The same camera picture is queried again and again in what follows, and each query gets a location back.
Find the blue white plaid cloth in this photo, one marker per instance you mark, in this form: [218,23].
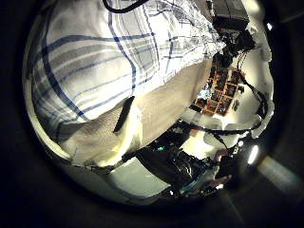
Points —
[95,63]

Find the black storage box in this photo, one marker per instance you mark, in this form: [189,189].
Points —
[231,12]

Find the wooden cubby shelf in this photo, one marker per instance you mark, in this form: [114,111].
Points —
[221,91]

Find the seated person in jeans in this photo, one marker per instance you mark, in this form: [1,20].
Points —
[171,164]

